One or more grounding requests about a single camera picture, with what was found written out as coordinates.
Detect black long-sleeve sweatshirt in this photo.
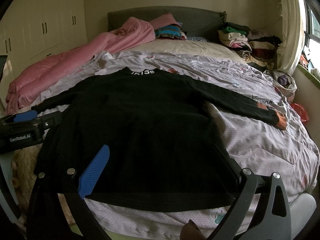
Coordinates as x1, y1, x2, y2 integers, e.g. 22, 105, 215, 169
33, 67, 286, 212

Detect bag of clothes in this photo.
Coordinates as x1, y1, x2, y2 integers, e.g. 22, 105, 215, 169
263, 70, 297, 103

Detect folded colourful striped clothes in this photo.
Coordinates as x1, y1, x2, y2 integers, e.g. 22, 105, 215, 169
155, 24, 186, 40

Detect pile of folded clothes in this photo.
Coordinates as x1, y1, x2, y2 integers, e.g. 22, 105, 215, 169
218, 22, 281, 72

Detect pink quilt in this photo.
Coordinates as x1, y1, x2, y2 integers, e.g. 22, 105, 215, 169
5, 17, 155, 115

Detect beige fluffy rug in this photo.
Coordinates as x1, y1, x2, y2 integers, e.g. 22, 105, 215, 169
11, 146, 75, 225

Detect lilac strawberry print duvet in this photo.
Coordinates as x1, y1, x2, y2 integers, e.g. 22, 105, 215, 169
36, 49, 319, 239

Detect cream wardrobe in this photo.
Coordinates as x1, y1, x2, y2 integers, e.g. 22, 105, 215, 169
1, 0, 87, 101

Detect red plastic basin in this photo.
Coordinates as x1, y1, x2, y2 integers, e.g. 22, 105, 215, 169
290, 103, 310, 126

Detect pink pillow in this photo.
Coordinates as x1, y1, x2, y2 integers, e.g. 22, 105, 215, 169
149, 12, 182, 30

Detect beige bed sheet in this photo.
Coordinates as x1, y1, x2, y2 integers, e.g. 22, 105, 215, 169
124, 39, 246, 63

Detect window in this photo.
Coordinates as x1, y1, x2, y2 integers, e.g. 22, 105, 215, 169
304, 1, 319, 81

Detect dark grey headboard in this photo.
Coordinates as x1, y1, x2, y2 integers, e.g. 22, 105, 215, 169
107, 6, 227, 41

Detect cream curtain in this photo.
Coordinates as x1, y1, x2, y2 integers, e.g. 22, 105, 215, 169
277, 0, 304, 75

